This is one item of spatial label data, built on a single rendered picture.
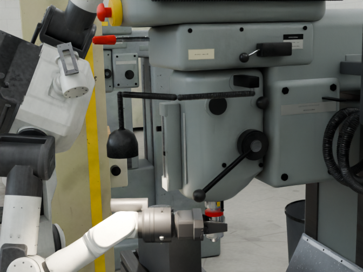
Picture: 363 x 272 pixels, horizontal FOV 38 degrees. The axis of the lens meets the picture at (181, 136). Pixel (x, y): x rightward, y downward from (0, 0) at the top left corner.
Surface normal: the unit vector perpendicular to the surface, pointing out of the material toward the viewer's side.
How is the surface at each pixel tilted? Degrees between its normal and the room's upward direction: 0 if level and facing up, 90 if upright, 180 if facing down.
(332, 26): 86
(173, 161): 90
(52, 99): 59
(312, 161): 90
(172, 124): 90
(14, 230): 70
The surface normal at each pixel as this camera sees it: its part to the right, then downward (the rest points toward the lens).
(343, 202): -0.94, 0.09
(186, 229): 0.03, 0.18
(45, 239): 0.53, -0.01
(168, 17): 0.32, 0.59
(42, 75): 0.44, -0.39
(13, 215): 0.06, -0.16
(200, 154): -0.33, 0.18
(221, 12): 0.34, 0.32
